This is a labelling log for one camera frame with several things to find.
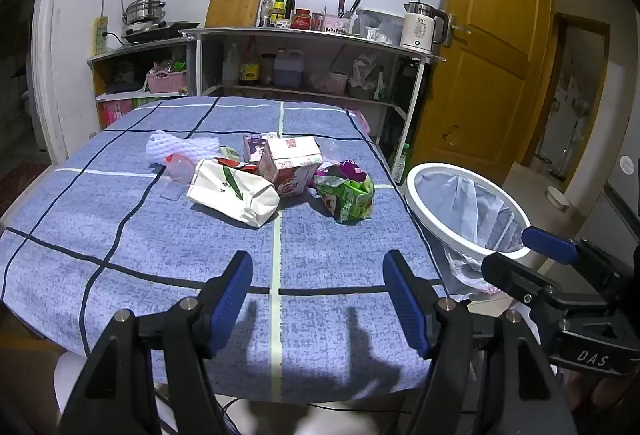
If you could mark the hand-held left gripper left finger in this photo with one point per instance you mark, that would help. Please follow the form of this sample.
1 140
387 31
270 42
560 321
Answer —
230 300

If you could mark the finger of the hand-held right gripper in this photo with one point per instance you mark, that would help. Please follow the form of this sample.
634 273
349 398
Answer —
547 244
515 277

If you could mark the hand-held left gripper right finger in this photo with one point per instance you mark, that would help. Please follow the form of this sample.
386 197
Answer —
405 300

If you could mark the translucent plastic bin liner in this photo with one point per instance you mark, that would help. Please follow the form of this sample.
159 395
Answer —
475 210

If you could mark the white round trash bin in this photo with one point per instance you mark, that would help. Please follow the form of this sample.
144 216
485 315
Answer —
415 205

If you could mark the white green printed paper bag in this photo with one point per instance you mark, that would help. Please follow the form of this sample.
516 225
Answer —
230 192

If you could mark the green snack bag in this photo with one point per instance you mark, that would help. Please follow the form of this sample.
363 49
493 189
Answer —
350 202

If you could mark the clear plastic lid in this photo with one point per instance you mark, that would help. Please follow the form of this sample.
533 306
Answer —
172 190

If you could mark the clear pink plastic cup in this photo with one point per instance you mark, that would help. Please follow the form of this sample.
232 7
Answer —
181 167

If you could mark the purple snack wrapper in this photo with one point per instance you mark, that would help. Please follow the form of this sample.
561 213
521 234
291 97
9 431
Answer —
350 169

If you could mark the small green white carton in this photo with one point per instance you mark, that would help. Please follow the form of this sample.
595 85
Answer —
230 153

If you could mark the red white carton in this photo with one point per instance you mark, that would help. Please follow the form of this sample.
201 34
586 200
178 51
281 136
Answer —
290 165

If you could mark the purple printed box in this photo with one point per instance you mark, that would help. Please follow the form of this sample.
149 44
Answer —
252 147

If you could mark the white foam fruit net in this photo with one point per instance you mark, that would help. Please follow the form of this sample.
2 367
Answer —
175 145

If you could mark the person's right hand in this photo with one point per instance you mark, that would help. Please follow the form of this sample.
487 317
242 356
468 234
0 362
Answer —
597 390

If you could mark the white floor bowl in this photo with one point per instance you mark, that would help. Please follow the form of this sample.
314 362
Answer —
557 198

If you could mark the grey cabinet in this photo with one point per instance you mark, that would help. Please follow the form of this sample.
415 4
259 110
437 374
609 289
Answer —
622 185

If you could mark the blue plaid blanket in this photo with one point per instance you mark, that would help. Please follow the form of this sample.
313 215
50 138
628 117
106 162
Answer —
150 225

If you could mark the green plastic bottle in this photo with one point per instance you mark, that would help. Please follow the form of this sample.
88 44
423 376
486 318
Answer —
400 167

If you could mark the pink storage box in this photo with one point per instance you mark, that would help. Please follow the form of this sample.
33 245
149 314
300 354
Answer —
362 121

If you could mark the wooden door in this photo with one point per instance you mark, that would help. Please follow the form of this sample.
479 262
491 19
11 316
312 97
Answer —
490 40

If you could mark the green bowl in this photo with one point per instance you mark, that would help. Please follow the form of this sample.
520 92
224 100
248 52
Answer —
360 91

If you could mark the pink printed box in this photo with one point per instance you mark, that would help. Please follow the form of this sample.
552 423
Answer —
117 111

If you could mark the pink plastic bucket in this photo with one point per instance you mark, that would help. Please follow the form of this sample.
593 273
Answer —
338 84

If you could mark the pink plastic basket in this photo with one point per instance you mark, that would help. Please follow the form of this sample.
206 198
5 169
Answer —
166 82

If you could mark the clear plastic bottle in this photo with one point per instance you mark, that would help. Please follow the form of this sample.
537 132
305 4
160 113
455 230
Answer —
230 65

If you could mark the yellow label oil bottle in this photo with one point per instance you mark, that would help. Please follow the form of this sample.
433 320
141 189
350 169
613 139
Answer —
249 65

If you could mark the crumpled plastic bags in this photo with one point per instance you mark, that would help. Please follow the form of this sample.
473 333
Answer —
365 67

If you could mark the dark liquid plastic jug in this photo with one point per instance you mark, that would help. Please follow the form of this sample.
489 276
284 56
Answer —
288 70

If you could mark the white electric kettle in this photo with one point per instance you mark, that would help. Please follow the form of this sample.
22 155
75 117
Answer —
417 32

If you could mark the small wooden shelf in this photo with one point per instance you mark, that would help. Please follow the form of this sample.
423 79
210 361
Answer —
115 55

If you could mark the clear plastic storage container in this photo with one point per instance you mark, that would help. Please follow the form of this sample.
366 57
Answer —
385 25

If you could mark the metal topped shelf rack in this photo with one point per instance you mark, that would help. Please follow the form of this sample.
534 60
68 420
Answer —
310 35

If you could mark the pink knife holder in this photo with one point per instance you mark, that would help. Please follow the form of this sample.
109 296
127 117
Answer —
336 24

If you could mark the red sauce jar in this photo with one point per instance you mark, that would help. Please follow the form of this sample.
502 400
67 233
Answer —
301 20

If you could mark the clear glass bottle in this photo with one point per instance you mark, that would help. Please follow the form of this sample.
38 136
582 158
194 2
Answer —
266 12

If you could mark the small red jar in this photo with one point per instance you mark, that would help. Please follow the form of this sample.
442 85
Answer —
317 21

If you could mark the yellow green power strip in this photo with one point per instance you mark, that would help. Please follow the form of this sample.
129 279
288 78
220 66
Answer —
100 35

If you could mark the green label sauce bottle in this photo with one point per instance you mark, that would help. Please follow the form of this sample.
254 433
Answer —
278 7

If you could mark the dark sauce bottle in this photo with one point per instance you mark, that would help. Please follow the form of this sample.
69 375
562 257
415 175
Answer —
290 5

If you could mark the steel cooking pot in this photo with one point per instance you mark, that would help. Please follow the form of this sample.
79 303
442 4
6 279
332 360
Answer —
142 10

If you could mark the wooden door frame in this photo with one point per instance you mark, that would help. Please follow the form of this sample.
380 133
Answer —
560 65

